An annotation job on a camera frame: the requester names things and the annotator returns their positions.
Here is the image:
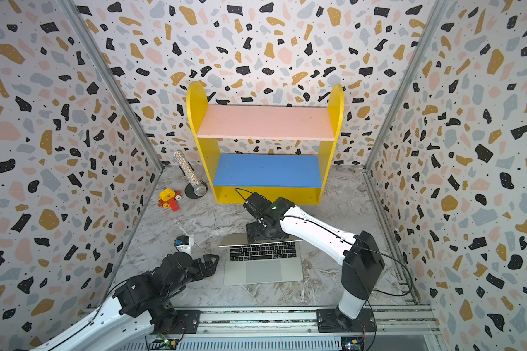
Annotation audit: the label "silver laptop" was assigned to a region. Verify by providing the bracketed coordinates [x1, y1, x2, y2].
[220, 234, 303, 287]

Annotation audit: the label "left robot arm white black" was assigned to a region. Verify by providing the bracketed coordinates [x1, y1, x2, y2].
[38, 252, 220, 350]

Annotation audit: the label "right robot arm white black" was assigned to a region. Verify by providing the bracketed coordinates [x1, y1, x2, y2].
[243, 192, 385, 320]

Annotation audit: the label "yellow shelf pink blue boards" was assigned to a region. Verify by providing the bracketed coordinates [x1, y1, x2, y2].
[186, 81, 344, 205]

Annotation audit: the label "red yellow toy vehicle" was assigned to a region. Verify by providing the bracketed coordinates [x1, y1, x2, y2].
[158, 189, 182, 212]

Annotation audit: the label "glitter tube on black base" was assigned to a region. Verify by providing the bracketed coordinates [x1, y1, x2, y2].
[174, 150, 208, 199]

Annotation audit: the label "left green circuit board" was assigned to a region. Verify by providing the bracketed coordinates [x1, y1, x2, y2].
[146, 335, 179, 351]

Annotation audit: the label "right circuit board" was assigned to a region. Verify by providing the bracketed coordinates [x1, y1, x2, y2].
[341, 336, 365, 351]

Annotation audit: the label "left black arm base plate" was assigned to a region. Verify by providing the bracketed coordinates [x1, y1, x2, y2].
[151, 309, 201, 335]

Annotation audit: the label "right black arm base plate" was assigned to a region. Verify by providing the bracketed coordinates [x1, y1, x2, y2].
[316, 307, 377, 333]

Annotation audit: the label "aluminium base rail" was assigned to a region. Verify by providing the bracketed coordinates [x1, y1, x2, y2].
[120, 306, 446, 350]

